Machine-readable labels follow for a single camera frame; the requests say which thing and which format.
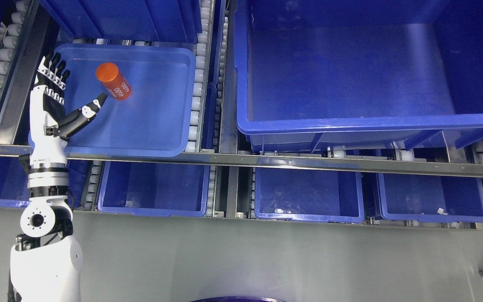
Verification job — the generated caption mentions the shallow blue tray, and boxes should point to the shallow blue tray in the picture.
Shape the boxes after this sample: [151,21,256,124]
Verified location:
[29,43,197,158]

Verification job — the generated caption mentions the lower blue bin far left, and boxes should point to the lower blue bin far left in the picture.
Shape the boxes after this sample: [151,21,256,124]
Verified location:
[0,157,92,208]

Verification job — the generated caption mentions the orange cylindrical capacitor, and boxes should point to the orange cylindrical capacitor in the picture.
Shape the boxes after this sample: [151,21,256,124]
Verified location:
[95,62,132,101]

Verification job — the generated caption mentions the metal shelf rack frame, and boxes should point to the metal shelf rack frame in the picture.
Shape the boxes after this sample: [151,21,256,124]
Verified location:
[0,0,483,219]

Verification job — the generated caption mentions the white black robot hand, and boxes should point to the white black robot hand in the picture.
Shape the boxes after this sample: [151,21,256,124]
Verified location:
[29,51,107,169]

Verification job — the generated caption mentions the lower blue bin centre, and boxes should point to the lower blue bin centre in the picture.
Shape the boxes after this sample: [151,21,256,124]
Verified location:
[254,168,365,224]

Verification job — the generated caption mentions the lower blue bin right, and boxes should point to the lower blue bin right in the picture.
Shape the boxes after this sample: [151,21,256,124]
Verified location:
[371,173,483,223]

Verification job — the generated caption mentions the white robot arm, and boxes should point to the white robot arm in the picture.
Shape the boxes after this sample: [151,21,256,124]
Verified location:
[7,163,83,302]

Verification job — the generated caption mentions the blue bin top left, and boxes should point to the blue bin top left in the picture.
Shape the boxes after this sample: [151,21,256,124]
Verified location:
[40,0,203,44]

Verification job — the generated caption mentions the large blue bin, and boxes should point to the large blue bin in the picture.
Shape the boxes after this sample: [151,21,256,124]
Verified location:
[230,0,483,153]

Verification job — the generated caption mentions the lower blue bin middle-left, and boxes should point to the lower blue bin middle-left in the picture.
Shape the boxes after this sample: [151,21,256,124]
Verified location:
[97,162,210,217]

